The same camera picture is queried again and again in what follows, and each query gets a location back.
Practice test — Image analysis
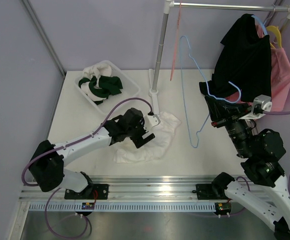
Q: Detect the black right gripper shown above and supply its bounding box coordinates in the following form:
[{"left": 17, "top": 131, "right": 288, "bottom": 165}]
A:
[{"left": 205, "top": 94, "right": 253, "bottom": 157}]

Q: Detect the white tank top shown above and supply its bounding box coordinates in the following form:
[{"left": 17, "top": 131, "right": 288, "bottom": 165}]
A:
[{"left": 113, "top": 111, "right": 181, "bottom": 164}]

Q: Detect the black t shirt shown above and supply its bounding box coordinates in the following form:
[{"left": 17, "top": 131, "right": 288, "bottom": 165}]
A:
[{"left": 199, "top": 14, "right": 272, "bottom": 102}]

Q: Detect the light blue hanger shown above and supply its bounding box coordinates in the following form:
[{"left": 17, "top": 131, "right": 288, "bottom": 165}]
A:
[{"left": 179, "top": 35, "right": 243, "bottom": 149}]

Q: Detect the pink t shirt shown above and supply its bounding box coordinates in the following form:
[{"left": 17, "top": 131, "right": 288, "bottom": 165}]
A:
[{"left": 224, "top": 24, "right": 290, "bottom": 113}]

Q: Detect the green and white raglan shirt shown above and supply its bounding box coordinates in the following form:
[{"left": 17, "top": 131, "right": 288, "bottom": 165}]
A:
[{"left": 78, "top": 63, "right": 123, "bottom": 105}]

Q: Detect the pink wire hanger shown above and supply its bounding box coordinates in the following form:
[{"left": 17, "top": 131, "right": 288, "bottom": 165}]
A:
[{"left": 170, "top": 0, "right": 182, "bottom": 81}]

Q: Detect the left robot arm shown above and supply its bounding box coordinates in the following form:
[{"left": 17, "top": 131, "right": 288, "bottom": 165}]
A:
[{"left": 28, "top": 107, "right": 161, "bottom": 200}]

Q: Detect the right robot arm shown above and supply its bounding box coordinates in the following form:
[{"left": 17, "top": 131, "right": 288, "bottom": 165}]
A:
[{"left": 193, "top": 95, "right": 290, "bottom": 240}]

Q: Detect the yellow hanger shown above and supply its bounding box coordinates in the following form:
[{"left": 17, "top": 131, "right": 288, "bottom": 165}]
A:
[{"left": 267, "top": 25, "right": 283, "bottom": 48}]

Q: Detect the metal clothes rack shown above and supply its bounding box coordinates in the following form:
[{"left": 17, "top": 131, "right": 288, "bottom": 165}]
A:
[{"left": 148, "top": 0, "right": 290, "bottom": 115}]

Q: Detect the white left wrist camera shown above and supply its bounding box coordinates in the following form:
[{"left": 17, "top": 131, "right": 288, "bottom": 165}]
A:
[{"left": 146, "top": 114, "right": 161, "bottom": 128}]

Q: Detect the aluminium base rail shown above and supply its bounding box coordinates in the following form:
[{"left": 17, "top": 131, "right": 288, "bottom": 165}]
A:
[{"left": 18, "top": 159, "right": 290, "bottom": 202}]

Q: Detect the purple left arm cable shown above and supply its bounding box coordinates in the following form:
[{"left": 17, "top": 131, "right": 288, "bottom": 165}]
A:
[{"left": 21, "top": 97, "right": 154, "bottom": 238}]

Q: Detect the white slotted cable duct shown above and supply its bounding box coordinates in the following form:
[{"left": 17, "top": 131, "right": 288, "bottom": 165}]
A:
[{"left": 29, "top": 202, "right": 216, "bottom": 213}]

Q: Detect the aluminium corner frame post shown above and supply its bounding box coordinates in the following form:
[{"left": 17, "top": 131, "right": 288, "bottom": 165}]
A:
[{"left": 19, "top": 0, "right": 66, "bottom": 78}]

